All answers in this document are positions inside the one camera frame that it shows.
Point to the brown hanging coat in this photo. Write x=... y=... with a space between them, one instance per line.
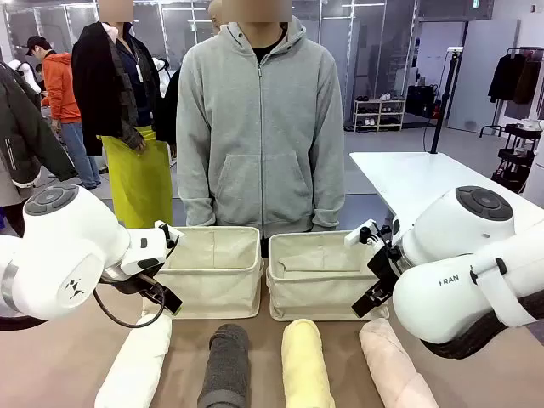
x=529 y=81

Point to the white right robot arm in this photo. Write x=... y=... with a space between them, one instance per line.
x=446 y=289

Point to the person's right forearm grey sleeve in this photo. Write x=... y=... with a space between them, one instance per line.
x=193 y=191

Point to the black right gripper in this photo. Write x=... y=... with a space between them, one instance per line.
x=384 y=265

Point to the white shoe rack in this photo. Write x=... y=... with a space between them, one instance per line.
x=378 y=115

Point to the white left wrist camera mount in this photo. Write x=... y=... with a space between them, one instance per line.
x=168 y=234

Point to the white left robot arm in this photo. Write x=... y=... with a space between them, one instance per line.
x=64 y=255

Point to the pink towel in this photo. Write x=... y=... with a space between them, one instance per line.
x=391 y=365

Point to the person in black jacket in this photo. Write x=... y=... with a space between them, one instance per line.
x=170 y=110

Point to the person's left forearm grey sleeve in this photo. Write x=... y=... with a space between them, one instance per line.
x=329 y=191

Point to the person in grey hoodie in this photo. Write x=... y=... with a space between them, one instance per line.
x=259 y=149

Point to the white table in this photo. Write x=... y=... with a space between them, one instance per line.
x=404 y=178

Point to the beige fabric basket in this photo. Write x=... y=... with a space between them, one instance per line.
x=212 y=289
x=314 y=297

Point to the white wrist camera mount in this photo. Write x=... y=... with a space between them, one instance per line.
x=168 y=234
x=359 y=234

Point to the black utility cart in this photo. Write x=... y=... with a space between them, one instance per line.
x=514 y=157

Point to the black camera pole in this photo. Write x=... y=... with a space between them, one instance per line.
x=442 y=110

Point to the black clothes rack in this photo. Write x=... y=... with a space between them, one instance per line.
x=493 y=127

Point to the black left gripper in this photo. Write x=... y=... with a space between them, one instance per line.
x=132 y=281

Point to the black cases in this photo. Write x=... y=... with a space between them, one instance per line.
x=421 y=100

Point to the dark grey rolled towel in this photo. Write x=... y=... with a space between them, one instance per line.
x=223 y=370

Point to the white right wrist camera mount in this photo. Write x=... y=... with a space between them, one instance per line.
x=359 y=234

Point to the yellow towel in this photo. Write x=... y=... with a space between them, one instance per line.
x=304 y=365

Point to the black hanging coat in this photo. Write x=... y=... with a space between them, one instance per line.
x=506 y=78

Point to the white towel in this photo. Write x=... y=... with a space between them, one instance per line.
x=136 y=365

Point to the person in orange hoodie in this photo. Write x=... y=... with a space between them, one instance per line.
x=61 y=89

